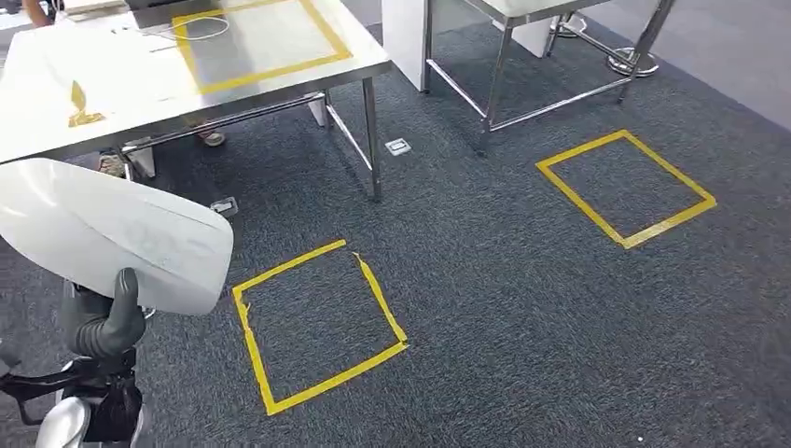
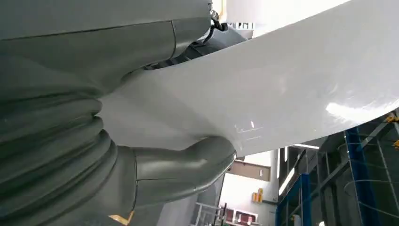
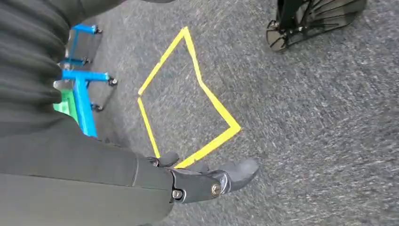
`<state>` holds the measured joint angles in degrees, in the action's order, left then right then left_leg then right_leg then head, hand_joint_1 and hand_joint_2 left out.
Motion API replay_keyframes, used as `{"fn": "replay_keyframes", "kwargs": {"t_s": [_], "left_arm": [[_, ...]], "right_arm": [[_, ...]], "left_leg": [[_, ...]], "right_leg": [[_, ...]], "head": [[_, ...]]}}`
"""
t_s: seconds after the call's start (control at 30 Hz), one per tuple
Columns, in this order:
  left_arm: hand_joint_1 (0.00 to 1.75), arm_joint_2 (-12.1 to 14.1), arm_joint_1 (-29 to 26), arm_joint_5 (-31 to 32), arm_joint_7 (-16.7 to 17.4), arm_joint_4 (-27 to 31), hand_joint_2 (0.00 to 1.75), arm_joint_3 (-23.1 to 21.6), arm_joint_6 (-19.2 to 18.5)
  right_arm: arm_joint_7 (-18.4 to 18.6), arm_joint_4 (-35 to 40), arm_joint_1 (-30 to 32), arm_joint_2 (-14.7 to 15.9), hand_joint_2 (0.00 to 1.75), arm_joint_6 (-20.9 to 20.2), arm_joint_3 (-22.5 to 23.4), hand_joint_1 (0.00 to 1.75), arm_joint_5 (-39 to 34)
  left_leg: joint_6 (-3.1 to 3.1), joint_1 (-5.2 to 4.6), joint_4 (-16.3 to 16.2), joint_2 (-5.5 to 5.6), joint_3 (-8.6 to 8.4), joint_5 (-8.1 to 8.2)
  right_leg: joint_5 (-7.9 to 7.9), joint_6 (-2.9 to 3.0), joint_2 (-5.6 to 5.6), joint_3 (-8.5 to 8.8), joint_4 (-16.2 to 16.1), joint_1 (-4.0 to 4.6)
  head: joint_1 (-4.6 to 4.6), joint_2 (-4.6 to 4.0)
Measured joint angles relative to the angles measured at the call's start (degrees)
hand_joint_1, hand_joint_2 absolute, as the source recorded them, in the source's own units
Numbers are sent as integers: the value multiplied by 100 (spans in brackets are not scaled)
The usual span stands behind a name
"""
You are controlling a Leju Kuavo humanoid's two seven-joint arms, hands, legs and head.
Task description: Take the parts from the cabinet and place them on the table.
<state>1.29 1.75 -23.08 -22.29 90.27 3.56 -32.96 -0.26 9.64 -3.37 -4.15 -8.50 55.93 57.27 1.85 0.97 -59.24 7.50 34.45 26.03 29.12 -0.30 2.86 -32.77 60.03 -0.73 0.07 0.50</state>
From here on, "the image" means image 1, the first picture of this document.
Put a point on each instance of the white curved plastic panel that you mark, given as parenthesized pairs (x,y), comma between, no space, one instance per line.
(105,235)

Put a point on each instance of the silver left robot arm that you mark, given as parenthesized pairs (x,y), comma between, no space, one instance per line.
(65,423)

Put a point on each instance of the silver floor socket plate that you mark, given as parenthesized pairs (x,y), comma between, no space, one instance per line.
(398,146)
(224,206)

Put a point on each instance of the yellow floor tape square neat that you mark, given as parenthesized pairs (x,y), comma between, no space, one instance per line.
(578,191)

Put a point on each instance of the white cabinet block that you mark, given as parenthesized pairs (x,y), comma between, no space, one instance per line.
(402,37)

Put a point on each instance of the yellow floor tape square torn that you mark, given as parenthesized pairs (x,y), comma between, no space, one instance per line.
(253,346)

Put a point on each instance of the person's foot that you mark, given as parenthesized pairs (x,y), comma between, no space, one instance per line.
(111,164)
(212,138)

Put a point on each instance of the white box under table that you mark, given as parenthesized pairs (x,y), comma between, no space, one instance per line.
(531,36)

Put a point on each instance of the round chrome stand base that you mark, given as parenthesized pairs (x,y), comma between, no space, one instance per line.
(571,26)
(633,63)

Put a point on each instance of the steel workbench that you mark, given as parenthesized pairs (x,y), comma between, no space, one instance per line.
(123,74)

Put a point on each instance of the dark flat device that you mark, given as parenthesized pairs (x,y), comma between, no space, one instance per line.
(160,11)

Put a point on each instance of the torn yellow tape scrap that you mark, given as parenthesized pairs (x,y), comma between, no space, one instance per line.
(79,108)

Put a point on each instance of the steel frame table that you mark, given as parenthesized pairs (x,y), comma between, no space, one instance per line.
(494,80)

